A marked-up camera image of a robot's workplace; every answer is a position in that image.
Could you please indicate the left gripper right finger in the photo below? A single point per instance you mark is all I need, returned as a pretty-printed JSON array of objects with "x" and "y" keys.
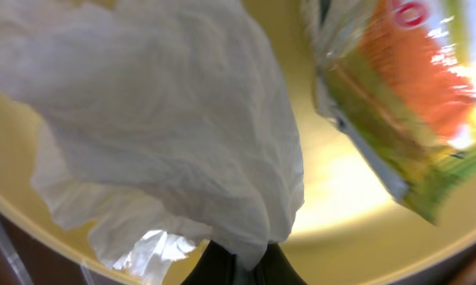
[{"x": 275, "y": 269}]

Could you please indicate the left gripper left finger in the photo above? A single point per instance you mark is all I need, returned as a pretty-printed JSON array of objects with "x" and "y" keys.
[{"x": 215, "y": 267}]

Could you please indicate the yellow plate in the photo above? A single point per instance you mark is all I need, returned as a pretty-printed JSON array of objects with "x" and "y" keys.
[{"x": 349, "y": 230}]

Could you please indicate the white tissue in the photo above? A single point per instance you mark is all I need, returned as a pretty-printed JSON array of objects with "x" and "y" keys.
[{"x": 165, "y": 123}]

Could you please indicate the green snack wrapper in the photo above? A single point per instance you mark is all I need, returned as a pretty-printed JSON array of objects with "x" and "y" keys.
[{"x": 399, "y": 78}]

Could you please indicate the brown serving tray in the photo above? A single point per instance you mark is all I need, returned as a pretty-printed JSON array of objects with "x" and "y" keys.
[{"x": 24, "y": 261}]

